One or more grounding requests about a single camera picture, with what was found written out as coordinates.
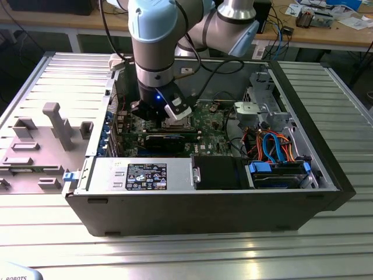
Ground CPU socket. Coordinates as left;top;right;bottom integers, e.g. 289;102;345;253
161;115;196;131

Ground copper CPU cooler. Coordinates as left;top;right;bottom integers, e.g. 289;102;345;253
295;8;315;29

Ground black graphics card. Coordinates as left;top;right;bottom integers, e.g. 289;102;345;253
118;131;201;155

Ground grey case latch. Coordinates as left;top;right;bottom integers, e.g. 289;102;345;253
108;53;126;72

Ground black power supply label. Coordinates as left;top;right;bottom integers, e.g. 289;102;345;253
125;163;168;192

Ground green motherboard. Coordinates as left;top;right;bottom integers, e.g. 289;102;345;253
115;100;234;160

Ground silver power supply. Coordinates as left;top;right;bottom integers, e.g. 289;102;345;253
74;157;195;195

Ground black plastic shroud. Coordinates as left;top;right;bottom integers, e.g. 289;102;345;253
191;155;248;190

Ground wooden workbench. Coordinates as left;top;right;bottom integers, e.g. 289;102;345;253
0;0;373;55

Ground black PC case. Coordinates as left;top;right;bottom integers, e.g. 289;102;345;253
62;55;357;239

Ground grey parts rack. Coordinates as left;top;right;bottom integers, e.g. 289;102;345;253
0;101;94;195

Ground white tag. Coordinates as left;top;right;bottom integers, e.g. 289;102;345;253
252;45;266;60

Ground silver metal drive cage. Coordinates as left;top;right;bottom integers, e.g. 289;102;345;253
233;69;300;141

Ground blue disk carrier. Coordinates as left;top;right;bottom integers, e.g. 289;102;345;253
247;161;311;188

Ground green RAM stick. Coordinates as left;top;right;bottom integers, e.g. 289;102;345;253
8;166;47;173

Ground tall black box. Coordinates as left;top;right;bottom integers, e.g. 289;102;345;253
256;1;272;34

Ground hard disk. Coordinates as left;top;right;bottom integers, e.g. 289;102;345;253
252;171;306;189

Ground white card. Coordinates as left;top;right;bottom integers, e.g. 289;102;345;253
287;2;304;16

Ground grey device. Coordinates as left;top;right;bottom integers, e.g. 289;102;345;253
313;10;335;29

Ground blue box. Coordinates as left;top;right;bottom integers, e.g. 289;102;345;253
325;0;364;11

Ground white papers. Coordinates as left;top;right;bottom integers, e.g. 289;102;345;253
337;16;372;30

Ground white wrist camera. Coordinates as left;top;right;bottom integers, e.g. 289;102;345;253
163;92;193;121

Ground black camera cable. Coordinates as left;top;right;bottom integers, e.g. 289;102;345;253
188;59;246;103

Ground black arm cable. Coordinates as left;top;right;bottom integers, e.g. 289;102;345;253
98;0;135;64

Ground black wire loop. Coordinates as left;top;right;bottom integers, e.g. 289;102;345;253
228;136;249;160

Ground red wire bundle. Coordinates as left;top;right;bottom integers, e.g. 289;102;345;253
244;128;265;160

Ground blue wire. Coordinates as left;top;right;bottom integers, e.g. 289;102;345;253
262;134;278;163
272;131;287;164

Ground blue cable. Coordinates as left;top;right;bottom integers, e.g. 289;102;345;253
276;27;290;61

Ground orange wire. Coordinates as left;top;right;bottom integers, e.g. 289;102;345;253
276;133;295;163

